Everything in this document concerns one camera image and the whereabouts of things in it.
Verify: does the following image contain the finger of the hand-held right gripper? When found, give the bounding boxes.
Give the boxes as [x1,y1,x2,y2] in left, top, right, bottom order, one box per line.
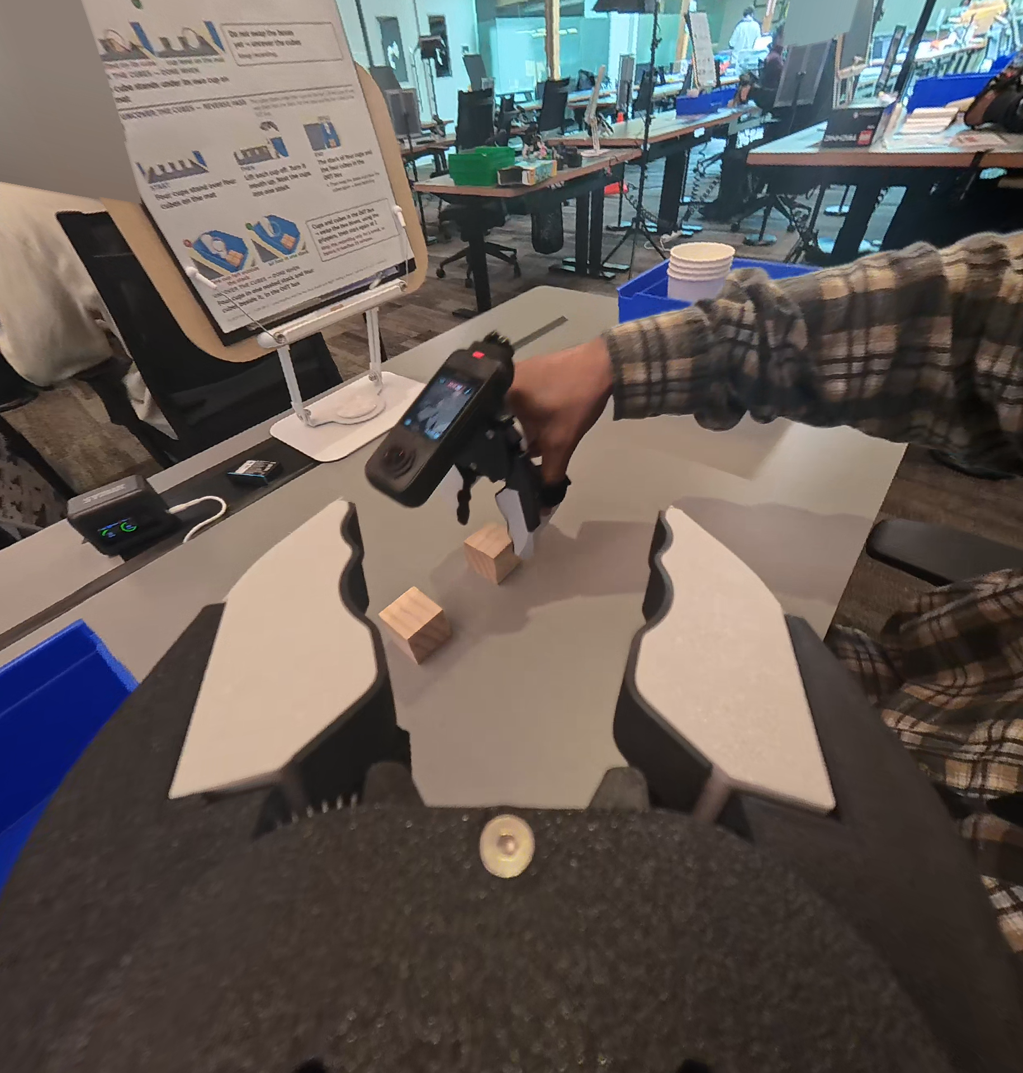
[495,490,541,559]

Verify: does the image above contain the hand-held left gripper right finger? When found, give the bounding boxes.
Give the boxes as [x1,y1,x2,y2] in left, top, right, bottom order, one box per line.
[612,506,839,821]

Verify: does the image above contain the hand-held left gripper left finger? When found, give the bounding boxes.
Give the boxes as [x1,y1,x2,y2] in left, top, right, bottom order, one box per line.
[169,498,414,821]

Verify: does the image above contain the wooden cube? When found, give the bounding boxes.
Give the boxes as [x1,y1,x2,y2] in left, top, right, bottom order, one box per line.
[463,524,523,586]
[379,587,453,664]

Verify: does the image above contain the person's right forearm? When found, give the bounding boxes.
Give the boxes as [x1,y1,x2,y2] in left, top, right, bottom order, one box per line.
[604,230,1023,458]

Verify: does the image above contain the person's right hand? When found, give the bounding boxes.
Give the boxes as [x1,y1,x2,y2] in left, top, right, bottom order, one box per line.
[507,335,615,489]

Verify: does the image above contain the white document stand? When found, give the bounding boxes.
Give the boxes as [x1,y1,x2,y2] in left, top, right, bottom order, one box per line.
[184,205,425,463]

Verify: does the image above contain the black charger with display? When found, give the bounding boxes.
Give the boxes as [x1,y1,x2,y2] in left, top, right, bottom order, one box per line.
[67,475,182,557]

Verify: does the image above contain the tan-edged display board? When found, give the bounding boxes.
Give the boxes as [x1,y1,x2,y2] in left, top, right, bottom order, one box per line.
[79,0,430,363]

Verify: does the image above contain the black chair armrest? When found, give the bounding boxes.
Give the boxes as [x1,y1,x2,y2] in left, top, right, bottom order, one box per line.
[865,515,1023,588]

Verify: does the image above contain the green plastic crate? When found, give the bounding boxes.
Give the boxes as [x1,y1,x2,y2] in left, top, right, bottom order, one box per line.
[448,146,521,188]

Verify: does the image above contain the black office chair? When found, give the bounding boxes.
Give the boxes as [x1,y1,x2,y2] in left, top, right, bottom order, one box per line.
[434,88,521,283]

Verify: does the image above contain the printed instruction sheet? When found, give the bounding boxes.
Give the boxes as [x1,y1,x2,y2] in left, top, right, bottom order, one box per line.
[82,0,417,338]

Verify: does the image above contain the white desk lamp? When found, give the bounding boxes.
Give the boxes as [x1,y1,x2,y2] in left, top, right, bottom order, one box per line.
[582,67,614,159]

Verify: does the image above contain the black tripod light stand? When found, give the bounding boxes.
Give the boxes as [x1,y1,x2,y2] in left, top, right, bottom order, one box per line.
[595,0,689,278]

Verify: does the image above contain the black printed box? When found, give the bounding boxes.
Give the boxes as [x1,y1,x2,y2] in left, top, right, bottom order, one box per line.
[820,105,891,151]

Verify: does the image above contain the white cable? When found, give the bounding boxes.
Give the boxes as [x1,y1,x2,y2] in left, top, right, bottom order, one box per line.
[166,495,228,543]

